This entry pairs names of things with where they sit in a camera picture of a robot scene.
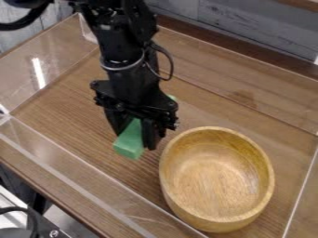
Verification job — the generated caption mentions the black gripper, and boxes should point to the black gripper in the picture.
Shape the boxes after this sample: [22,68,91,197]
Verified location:
[90,61,171,151]

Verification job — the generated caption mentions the green rectangular block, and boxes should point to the green rectangular block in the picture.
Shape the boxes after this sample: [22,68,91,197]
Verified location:
[114,94,179,160]

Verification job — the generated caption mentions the brown wooden bowl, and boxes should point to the brown wooden bowl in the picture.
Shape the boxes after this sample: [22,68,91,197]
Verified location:
[159,126,274,233]

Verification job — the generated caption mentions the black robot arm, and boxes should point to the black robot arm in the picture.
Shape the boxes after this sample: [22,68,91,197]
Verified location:
[65,0,179,151]

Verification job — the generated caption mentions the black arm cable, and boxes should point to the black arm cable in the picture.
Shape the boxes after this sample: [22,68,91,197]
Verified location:
[145,41,175,82]

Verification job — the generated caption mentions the black cable on floor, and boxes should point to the black cable on floor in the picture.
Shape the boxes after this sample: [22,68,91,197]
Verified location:
[0,206,43,238]

